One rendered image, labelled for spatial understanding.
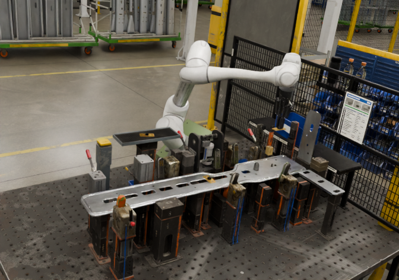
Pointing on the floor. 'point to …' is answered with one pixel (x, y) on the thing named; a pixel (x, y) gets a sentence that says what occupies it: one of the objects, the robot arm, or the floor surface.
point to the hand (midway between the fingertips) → (279, 122)
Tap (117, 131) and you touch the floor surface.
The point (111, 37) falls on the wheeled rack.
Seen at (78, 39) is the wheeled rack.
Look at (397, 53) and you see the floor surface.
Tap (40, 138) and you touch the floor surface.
